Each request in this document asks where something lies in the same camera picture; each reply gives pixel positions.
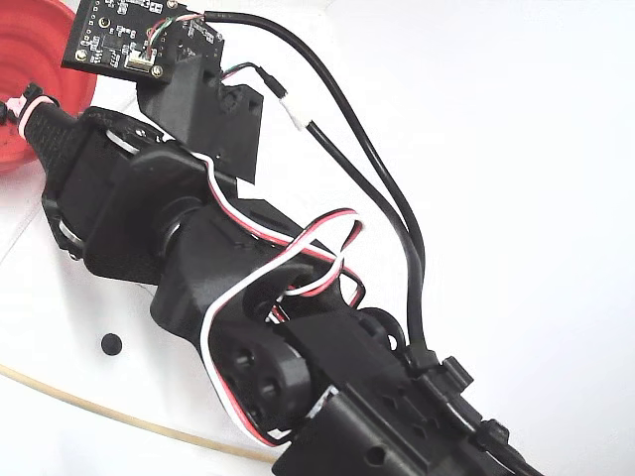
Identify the red collapsible silicone cup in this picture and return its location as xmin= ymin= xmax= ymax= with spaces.
xmin=0 ymin=0 xmax=99 ymax=174

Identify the long thin wooden stick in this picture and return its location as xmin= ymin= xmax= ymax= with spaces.
xmin=0 ymin=363 xmax=279 ymax=465

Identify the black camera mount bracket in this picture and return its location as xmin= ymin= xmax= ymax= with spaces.
xmin=136 ymin=49 xmax=264 ymax=185

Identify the red white black servo wire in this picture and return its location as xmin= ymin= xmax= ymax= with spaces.
xmin=190 ymin=151 xmax=367 ymax=308
xmin=200 ymin=207 xmax=366 ymax=447

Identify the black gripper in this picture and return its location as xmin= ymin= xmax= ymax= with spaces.
xmin=5 ymin=83 xmax=209 ymax=289

